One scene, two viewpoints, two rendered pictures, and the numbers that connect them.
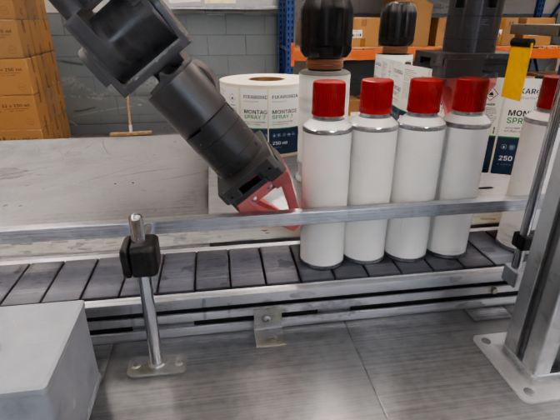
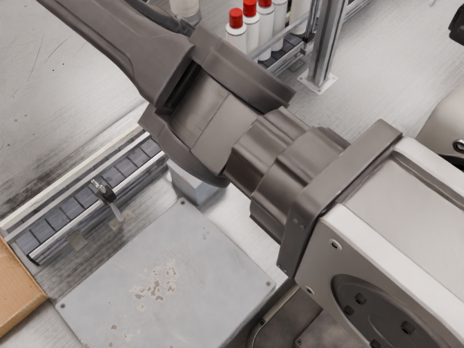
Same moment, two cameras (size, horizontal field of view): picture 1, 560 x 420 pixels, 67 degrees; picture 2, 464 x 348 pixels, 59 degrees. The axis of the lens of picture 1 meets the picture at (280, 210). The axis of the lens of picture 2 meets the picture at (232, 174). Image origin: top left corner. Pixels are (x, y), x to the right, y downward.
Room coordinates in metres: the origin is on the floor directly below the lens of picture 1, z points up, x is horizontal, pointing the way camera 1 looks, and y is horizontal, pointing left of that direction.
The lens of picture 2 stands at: (-0.21, 0.43, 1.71)
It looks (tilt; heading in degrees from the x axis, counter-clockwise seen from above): 59 degrees down; 325
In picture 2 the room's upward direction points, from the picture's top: 2 degrees counter-clockwise
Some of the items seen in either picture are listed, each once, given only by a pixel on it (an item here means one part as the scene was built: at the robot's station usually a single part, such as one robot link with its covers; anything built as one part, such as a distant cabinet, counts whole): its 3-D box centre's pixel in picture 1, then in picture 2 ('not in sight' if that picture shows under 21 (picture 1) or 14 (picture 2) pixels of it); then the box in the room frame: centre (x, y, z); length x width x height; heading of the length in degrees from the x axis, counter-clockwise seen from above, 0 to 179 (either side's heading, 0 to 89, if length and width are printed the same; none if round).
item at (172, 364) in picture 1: (157, 363); not in sight; (0.32, 0.12, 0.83); 0.06 x 0.03 x 0.01; 96
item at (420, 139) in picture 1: (414, 172); (263, 25); (0.46, -0.15, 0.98); 0.05 x 0.05 x 0.20
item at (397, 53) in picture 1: (392, 67); not in sight; (1.08, -0.27, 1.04); 0.09 x 0.09 x 0.29
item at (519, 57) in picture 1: (517, 69); not in sight; (0.45, -0.24, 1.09); 0.03 x 0.01 x 0.06; 8
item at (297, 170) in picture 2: not in sight; (296, 178); (-0.11, 0.31, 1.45); 0.09 x 0.08 x 0.12; 97
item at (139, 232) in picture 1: (148, 283); not in sight; (0.34, 0.12, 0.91); 0.07 x 0.03 x 0.16; 8
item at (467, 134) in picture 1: (457, 170); (276, 16); (0.46, -0.20, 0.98); 0.05 x 0.05 x 0.20
